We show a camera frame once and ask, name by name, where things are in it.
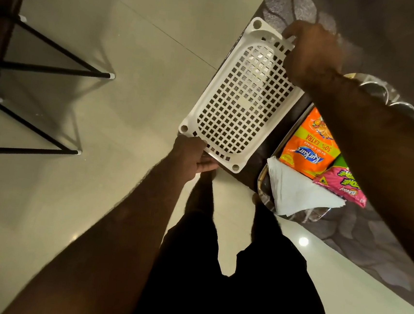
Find person's left forearm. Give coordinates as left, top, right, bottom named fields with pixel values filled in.
left=1, top=151, right=200, bottom=314

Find orange snack packet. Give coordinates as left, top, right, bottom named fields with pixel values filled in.
left=277, top=104, right=346, bottom=182

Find pink snack packet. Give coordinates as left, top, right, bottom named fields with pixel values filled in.
left=311, top=163, right=370, bottom=209

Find person's right forearm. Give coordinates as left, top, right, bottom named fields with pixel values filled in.
left=284, top=65, right=414, bottom=278

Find person's left leg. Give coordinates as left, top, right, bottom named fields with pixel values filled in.
left=184, top=168, right=219, bottom=220

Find green snack packet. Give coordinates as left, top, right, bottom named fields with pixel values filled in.
left=331, top=153, right=350, bottom=172

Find stack of white paper napkins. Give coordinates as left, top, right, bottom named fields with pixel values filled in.
left=261, top=155, right=350, bottom=223

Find black metal leg frame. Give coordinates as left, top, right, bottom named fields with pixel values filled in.
left=0, top=10, right=121, bottom=81
left=0, top=96, right=87, bottom=164

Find person's left hand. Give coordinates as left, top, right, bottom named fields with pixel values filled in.
left=165, top=133, right=223, bottom=186

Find person's leg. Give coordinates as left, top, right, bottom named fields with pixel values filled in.
left=184, top=168, right=219, bottom=220
left=248, top=192, right=286, bottom=245

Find white perforated plastic shelf tray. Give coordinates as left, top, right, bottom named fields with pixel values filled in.
left=174, top=10, right=312, bottom=180

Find steel serving tray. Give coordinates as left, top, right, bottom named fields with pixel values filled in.
left=254, top=98, right=342, bottom=227

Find black shorts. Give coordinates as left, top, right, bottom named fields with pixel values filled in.
left=129, top=203, right=351, bottom=314

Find steel plate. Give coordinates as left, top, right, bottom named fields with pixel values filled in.
left=342, top=71, right=369, bottom=84

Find steel tumbler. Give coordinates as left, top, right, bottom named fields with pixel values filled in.
left=388, top=101, right=414, bottom=120
left=358, top=80, right=391, bottom=105

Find person's right hand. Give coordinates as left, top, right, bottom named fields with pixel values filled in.
left=277, top=19, right=347, bottom=92

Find person's right leg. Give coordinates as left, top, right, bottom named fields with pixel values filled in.
left=248, top=192, right=286, bottom=245

